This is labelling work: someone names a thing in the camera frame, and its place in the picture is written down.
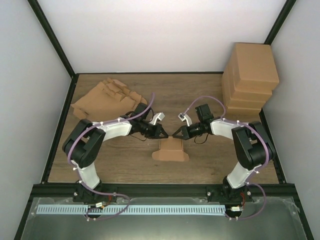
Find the top folded cardboard box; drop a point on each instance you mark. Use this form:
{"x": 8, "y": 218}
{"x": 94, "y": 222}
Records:
{"x": 252, "y": 67}

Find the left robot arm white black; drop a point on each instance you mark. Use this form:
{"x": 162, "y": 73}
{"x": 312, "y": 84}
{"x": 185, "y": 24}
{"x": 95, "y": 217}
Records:
{"x": 83, "y": 144}

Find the clear acrylic plate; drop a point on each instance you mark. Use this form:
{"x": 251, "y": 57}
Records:
{"x": 271, "y": 218}

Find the black aluminium frame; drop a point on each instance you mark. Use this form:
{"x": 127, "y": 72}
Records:
{"x": 46, "y": 189}

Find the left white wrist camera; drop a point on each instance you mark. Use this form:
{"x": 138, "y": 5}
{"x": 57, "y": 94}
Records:
{"x": 157, "y": 118}

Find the folded cardboard box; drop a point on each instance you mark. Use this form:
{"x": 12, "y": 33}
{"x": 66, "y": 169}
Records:
{"x": 242, "y": 99}
{"x": 228, "y": 80}
{"x": 240, "y": 110}
{"x": 252, "y": 67}

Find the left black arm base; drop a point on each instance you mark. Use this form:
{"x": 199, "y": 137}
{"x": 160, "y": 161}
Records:
{"x": 83, "y": 195}

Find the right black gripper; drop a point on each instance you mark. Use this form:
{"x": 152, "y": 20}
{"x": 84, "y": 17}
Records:
{"x": 186, "y": 134}

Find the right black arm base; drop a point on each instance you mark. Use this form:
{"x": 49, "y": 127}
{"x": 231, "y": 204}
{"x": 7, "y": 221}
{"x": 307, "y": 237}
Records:
{"x": 224, "y": 193}

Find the stack of flat cardboard blanks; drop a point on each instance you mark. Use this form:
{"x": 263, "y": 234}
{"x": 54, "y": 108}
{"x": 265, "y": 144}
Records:
{"x": 108, "y": 100}

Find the brown cardboard box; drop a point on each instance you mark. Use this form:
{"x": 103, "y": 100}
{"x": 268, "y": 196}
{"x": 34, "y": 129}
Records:
{"x": 170, "y": 150}

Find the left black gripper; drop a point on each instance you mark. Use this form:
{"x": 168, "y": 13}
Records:
{"x": 155, "y": 133}

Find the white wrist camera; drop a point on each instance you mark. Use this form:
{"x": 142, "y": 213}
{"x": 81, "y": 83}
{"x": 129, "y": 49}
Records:
{"x": 185, "y": 118}
{"x": 157, "y": 118}

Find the bottom folded cardboard box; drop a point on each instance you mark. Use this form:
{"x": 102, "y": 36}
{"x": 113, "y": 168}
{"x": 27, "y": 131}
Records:
{"x": 240, "y": 110}

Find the light blue slotted cable duct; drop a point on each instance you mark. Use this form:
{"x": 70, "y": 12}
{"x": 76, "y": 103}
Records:
{"x": 202, "y": 210}

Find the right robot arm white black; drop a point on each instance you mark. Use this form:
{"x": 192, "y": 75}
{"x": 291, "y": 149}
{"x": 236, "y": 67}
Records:
{"x": 253, "y": 147}

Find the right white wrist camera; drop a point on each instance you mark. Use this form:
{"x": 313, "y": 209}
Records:
{"x": 185, "y": 118}

